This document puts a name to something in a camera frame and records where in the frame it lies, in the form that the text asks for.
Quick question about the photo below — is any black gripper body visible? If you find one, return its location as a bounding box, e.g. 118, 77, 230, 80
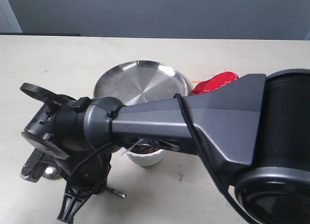
20, 149, 111, 194

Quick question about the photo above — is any small steel spoon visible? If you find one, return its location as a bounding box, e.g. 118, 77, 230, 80
43, 166, 127, 198

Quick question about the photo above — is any artificial red anthurium plant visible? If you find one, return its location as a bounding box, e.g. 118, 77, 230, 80
190, 71, 239, 95

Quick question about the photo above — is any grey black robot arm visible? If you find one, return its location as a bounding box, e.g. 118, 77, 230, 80
20, 69, 310, 224

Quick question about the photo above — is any dark soil in pot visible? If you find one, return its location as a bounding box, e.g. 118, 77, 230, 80
132, 146, 159, 154

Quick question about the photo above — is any white scalloped plastic pot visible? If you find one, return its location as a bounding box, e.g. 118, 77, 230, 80
126, 149, 166, 167

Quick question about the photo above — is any round steel plate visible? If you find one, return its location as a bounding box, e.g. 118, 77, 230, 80
93, 60, 189, 106

